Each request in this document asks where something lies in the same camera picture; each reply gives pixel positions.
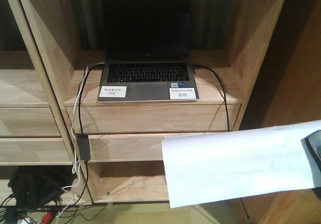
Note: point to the black device on lower shelf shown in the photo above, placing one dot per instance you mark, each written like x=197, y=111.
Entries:
x=35, y=186

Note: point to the white label sticker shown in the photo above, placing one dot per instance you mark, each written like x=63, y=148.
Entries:
x=182, y=93
x=113, y=91

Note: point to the wooden shelf unit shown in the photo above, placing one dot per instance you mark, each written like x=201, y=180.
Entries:
x=126, y=162

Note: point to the left white label sticker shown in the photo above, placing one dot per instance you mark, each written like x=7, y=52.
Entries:
x=113, y=91

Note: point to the right white label sticker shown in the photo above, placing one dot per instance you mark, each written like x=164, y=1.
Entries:
x=182, y=93

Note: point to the grey open laptop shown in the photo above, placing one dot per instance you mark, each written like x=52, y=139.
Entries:
x=147, y=49

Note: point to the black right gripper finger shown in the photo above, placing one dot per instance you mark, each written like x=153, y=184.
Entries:
x=311, y=146

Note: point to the white paper sheet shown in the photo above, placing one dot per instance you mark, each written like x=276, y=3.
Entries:
x=213, y=167

